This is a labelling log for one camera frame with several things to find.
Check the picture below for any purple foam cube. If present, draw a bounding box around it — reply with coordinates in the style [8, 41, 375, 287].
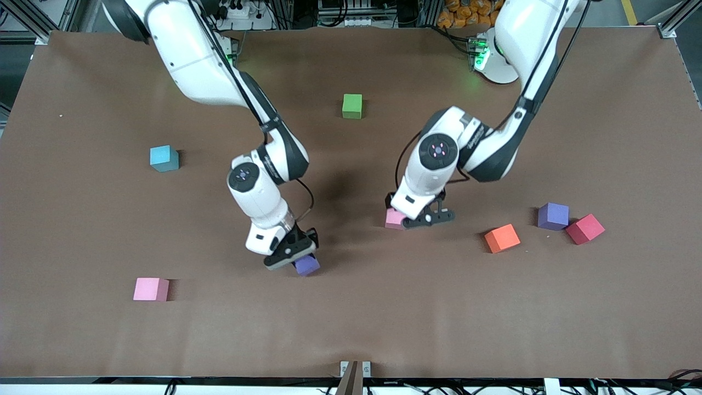
[537, 202, 570, 231]
[293, 253, 321, 277]

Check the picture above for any orange foam cube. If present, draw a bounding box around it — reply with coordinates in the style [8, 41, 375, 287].
[484, 223, 521, 254]

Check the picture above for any green foam cube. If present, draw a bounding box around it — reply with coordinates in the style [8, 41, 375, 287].
[342, 94, 364, 120]

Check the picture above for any brown table cover sheet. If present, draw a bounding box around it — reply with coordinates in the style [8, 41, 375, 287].
[0, 27, 702, 379]

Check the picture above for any red foam cube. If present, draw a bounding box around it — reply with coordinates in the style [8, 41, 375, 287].
[565, 213, 606, 245]

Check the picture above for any light blue foam cube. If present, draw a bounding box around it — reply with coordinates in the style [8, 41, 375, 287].
[150, 145, 180, 173]

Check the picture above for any orange lumpy bundle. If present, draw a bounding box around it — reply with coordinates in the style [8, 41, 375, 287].
[437, 0, 505, 29]

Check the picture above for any metal equipment rack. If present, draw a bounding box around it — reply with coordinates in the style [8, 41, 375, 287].
[318, 0, 379, 28]

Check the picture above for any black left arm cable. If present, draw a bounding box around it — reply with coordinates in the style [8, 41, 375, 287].
[395, 0, 585, 193]

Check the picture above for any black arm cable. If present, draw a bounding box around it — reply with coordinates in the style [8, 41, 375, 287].
[186, 0, 315, 225]
[395, 0, 585, 193]

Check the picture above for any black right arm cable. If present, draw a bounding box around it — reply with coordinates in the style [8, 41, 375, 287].
[186, 0, 315, 225]

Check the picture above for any small metal bracket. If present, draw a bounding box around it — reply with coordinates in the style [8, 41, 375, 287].
[340, 360, 371, 379]

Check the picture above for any white table edge rail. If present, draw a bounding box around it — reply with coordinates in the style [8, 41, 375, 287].
[0, 377, 702, 395]

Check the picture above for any aluminium frame corner post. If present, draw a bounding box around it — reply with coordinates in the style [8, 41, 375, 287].
[658, 0, 702, 39]
[0, 0, 53, 46]

